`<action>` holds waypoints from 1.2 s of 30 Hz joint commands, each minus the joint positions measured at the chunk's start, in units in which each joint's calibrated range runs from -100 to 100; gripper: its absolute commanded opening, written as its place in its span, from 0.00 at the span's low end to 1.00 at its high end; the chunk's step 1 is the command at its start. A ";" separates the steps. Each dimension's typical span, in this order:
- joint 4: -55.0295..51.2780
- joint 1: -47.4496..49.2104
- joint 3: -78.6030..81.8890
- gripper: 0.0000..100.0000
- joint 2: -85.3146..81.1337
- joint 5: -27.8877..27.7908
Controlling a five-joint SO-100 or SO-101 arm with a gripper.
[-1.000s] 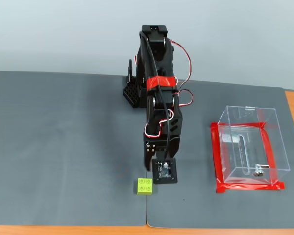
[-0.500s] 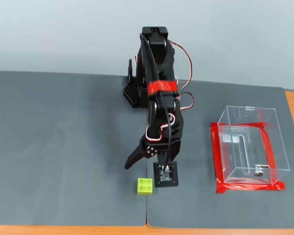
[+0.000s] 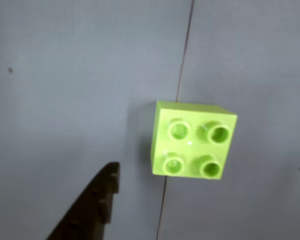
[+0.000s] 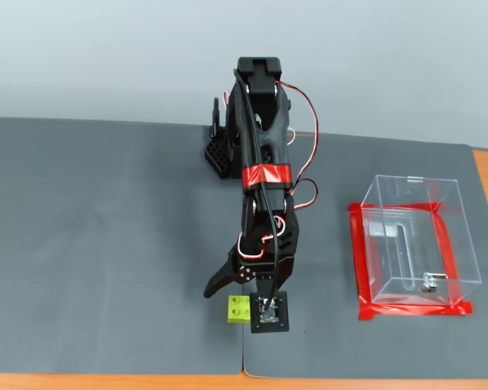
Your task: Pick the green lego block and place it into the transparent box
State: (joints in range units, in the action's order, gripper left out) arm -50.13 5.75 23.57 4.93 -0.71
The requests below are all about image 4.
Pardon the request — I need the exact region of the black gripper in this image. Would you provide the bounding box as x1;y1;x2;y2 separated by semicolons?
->
203;239;298;300

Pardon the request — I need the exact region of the green lego block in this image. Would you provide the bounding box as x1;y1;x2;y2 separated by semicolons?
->
227;294;253;326

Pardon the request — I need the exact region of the transparent acrylic box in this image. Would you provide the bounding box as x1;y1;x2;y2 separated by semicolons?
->
360;174;483;310

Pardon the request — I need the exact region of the gray table mat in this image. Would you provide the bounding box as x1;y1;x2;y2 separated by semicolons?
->
0;117;246;376
242;128;488;381

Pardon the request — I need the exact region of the red tape band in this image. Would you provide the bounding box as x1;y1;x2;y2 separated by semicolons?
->
241;162;292;192

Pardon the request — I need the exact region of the red tape strip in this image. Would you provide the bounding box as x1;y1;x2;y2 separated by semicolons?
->
348;202;377;323
349;201;447;215
430;210;465;310
357;301;474;323

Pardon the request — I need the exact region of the silver metal latch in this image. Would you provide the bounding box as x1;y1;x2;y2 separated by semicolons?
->
420;272;450;295

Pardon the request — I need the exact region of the red white gripper servo wire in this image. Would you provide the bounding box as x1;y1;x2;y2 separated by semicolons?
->
235;214;286;262

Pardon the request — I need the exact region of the black camera cable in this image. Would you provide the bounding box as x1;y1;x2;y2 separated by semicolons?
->
233;68;281;313

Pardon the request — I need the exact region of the black square wrist camera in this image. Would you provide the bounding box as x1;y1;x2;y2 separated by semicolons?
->
249;272;291;336

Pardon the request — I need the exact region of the black perforated mount block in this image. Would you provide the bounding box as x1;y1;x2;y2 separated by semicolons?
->
203;135;233;182

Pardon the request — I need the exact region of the long red white servo wire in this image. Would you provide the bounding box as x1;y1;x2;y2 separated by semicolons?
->
277;80;320;211

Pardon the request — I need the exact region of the black clamp handle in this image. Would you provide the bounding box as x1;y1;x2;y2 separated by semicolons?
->
208;97;222;139

